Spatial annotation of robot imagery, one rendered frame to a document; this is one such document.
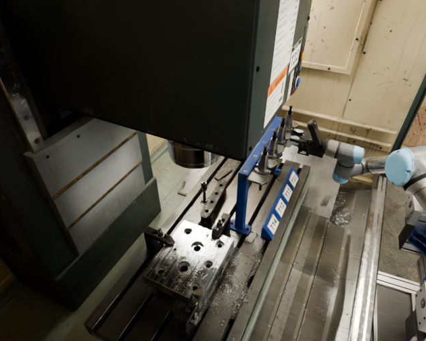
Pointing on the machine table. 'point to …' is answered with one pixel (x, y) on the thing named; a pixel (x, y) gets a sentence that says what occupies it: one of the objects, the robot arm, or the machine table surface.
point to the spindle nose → (191, 156)
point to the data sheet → (284, 36)
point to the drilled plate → (168, 285)
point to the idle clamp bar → (214, 201)
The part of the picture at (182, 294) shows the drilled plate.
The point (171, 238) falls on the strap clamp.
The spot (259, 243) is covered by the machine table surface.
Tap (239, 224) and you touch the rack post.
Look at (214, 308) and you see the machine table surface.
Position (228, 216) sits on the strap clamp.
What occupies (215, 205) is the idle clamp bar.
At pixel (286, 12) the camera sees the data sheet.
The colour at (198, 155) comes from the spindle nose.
